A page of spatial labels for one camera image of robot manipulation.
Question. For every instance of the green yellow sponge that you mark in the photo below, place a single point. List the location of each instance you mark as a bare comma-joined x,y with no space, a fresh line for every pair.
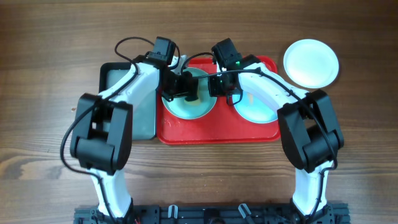
192,100

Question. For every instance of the white plate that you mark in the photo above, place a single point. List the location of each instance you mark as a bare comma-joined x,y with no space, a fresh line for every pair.
311,63

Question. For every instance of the black water tray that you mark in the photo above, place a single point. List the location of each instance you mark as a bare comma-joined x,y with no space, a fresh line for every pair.
144,116

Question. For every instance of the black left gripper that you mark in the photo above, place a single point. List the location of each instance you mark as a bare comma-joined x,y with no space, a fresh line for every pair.
189,86

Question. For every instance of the light green plate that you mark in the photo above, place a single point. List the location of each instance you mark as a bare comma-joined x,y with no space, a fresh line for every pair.
182,110

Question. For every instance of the red plastic tray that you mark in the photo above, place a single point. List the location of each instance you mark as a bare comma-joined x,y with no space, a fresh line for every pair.
221,125

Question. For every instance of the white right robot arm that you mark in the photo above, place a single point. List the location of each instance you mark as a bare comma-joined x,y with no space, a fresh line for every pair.
309,130

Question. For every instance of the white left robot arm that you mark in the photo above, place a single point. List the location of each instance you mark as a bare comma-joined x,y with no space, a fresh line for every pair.
101,134

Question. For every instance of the light blue plate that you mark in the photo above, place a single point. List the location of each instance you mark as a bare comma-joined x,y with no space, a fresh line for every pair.
252,109

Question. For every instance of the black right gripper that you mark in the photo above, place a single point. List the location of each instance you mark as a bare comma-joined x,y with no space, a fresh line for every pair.
214,86

